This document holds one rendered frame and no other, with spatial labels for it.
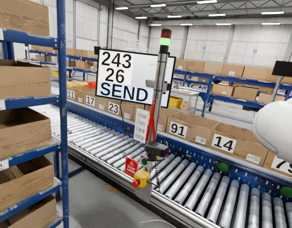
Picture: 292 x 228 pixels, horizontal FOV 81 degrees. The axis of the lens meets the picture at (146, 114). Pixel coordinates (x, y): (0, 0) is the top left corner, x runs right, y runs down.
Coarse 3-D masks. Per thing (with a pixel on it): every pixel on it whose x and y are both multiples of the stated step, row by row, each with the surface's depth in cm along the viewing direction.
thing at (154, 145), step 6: (150, 144) 91; (156, 144) 91; (162, 144) 92; (150, 150) 91; (156, 150) 89; (162, 150) 87; (168, 150) 91; (150, 156) 94; (156, 156) 93; (162, 156) 88
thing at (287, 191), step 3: (282, 189) 111; (285, 189) 110; (288, 189) 109; (291, 189) 109; (282, 192) 111; (285, 192) 110; (288, 192) 109; (291, 192) 108; (285, 195) 111; (288, 195) 110; (291, 195) 109
